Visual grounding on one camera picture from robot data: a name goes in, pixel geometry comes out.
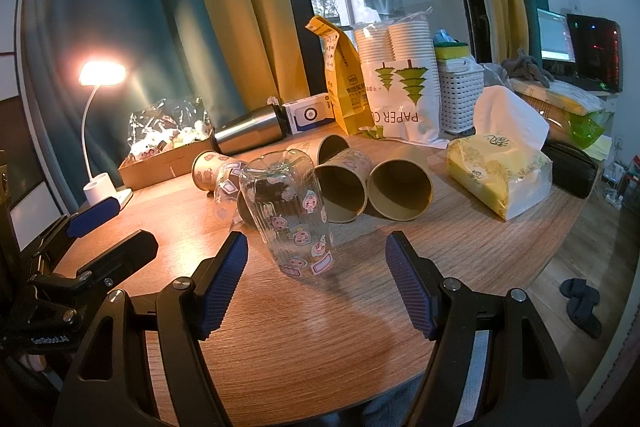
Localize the black pouch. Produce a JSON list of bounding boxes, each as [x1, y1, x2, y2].
[[541, 139, 600, 200]]

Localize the white desk lamp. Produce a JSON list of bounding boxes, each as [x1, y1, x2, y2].
[[77, 61, 133, 209]]

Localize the green plastic bag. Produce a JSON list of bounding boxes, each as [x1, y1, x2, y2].
[[567, 109, 616, 150]]

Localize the small glass cup with stickers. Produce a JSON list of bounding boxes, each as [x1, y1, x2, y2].
[[213, 160, 248, 224]]

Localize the steel thermos bottle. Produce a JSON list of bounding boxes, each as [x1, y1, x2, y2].
[[213, 103, 291, 156]]

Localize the bag of white paper cups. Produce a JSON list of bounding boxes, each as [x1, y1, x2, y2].
[[352, 9, 451, 148]]

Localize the grey cloth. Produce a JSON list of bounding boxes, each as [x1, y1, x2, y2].
[[501, 48, 556, 88]]

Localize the brown paper cup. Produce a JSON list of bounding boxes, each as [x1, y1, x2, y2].
[[366, 159, 434, 222], [314, 149, 373, 225], [300, 134, 351, 166]]

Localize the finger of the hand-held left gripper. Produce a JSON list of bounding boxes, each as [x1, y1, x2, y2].
[[27, 229, 159, 295], [20, 199, 122, 275]]

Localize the ribbed glass cup with stickers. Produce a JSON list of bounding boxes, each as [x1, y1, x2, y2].
[[238, 149, 335, 279]]

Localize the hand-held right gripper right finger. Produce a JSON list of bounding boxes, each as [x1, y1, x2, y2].
[[384, 230, 582, 427]]

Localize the yellow paper bag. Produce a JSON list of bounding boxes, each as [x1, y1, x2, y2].
[[305, 15, 376, 136]]

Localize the dark slippers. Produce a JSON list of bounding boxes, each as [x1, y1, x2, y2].
[[559, 278, 603, 340]]

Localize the yellow green sponge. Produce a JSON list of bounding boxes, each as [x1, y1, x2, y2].
[[433, 38, 471, 62]]

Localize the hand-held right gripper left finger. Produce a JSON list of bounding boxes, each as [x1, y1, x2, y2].
[[52, 231, 249, 427]]

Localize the white and blue box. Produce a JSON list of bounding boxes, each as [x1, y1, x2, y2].
[[282, 93, 337, 136]]

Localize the patterned paper cup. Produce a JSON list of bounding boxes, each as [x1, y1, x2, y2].
[[191, 150, 236, 192]]

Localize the computer monitor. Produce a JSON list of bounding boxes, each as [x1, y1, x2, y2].
[[536, 8, 577, 64]]

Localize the yellow tissue pack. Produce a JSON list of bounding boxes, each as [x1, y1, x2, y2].
[[446, 85, 554, 223]]

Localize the black computer case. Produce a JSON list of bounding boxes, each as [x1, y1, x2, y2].
[[566, 13, 623, 94]]

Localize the white plastic basket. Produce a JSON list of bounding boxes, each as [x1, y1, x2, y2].
[[436, 57, 486, 135]]

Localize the cardboard box of wrapped snacks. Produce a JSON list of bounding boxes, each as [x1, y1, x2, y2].
[[118, 97, 217, 192]]

